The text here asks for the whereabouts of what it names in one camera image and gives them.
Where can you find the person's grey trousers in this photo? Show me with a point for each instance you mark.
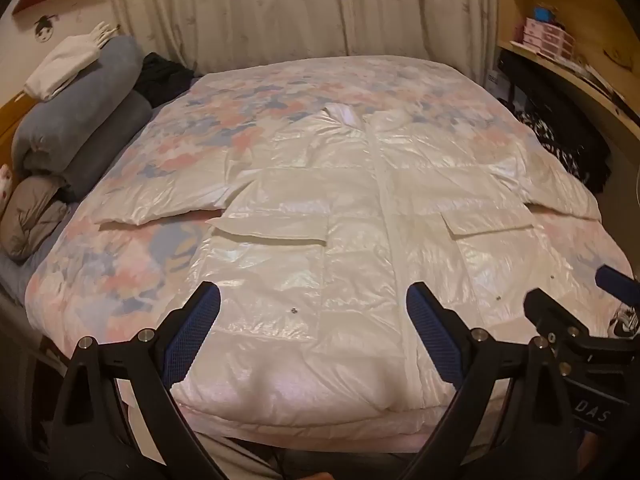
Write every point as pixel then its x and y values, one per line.
pixel 235 457

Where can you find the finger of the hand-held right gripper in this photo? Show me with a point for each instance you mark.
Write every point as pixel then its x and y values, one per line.
pixel 555 312
pixel 619 284

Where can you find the black and white sneaker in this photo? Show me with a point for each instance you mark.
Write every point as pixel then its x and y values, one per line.
pixel 625 321

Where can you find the beige patterned curtain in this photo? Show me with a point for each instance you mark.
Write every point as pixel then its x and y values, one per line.
pixel 280 7

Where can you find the blue-grey rolled blanket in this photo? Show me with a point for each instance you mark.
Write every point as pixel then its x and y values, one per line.
pixel 65 110

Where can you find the white shiny puffer jacket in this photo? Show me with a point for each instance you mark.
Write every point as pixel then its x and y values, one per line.
pixel 350 240

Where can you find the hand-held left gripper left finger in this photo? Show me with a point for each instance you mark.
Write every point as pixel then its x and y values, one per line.
pixel 192 332

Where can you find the beige crumpled garment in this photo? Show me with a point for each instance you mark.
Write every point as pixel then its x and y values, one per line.
pixel 30 217

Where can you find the white plush toy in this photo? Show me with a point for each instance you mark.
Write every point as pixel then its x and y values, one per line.
pixel 4 187

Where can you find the pastel printed blanket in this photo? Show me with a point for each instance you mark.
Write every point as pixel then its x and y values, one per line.
pixel 120 265

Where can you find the white folded cloth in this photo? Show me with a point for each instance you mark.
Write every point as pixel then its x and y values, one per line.
pixel 57 67

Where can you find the small blue box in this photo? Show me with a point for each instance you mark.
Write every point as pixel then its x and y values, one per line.
pixel 544 14

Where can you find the pink drawer organizer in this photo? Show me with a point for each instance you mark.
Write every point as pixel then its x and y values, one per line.
pixel 547 37

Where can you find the grey rolled blanket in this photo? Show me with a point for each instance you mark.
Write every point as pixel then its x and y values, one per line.
pixel 100 155

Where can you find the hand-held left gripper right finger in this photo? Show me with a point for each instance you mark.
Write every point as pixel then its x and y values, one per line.
pixel 435 335

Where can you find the wooden headboard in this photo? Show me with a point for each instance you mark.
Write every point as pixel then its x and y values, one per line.
pixel 10 120

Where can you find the black clothing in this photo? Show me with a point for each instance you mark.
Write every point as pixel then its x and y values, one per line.
pixel 162 77

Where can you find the wooden shelf unit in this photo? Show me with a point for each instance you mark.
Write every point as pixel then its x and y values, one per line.
pixel 615 25

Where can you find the black and white patterned cloth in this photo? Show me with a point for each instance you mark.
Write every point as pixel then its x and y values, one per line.
pixel 565 147

